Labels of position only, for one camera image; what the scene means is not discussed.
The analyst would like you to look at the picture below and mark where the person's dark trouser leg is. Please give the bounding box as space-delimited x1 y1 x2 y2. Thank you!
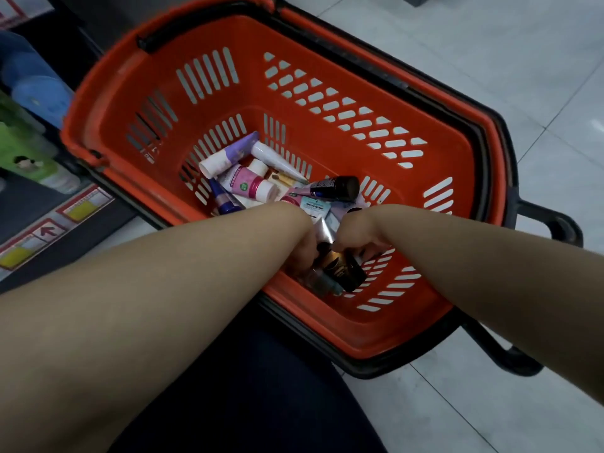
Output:
108 297 389 453

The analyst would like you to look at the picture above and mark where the white tube with purple cap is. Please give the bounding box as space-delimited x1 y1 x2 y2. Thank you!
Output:
199 131 260 180

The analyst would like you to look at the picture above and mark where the pink tube with white cap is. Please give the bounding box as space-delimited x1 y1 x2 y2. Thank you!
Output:
217 163 279 204

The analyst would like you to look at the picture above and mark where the dark blue tube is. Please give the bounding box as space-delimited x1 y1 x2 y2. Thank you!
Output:
208 177 244 216

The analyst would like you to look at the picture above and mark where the person's left hand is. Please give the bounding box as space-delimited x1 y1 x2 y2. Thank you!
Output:
282 221 322 280

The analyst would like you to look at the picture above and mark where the black tube with lilac end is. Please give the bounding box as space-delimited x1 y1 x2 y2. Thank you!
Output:
288 176 361 202

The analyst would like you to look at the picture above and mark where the orange plastic shopping basket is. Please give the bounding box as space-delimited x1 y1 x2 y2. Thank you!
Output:
60 0 520 379

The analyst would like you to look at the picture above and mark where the person's left forearm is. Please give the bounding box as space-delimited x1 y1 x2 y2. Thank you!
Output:
0 202 314 453

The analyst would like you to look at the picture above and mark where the plain white tube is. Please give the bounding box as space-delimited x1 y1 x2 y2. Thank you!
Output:
250 141 308 184

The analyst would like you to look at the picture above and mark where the shelf price label strip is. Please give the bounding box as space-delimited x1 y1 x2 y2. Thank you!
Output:
0 184 115 272

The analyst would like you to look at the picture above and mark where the dark grey tube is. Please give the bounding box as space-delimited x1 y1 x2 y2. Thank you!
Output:
302 265 346 299

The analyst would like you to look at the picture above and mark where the beige cosmetic tube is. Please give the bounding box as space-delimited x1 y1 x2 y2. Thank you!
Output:
266 170 297 189

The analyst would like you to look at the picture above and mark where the person's right hand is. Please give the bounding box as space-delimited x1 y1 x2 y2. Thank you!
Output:
330 210 393 266

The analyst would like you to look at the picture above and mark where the black basket trolley handle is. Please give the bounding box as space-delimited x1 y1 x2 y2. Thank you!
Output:
461 198 584 377

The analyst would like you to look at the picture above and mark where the person's right forearm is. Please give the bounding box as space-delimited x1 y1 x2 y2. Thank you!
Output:
373 204 604 407

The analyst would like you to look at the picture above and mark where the green bottle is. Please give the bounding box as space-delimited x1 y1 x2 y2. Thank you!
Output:
0 92 82 195

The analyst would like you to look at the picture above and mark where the blue packet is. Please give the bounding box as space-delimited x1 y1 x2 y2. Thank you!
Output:
0 30 75 131

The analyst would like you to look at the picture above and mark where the tube with teal label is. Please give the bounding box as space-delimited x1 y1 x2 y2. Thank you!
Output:
281 195 333 225

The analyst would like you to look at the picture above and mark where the black store shelf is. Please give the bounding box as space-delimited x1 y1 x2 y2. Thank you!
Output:
0 0 142 295

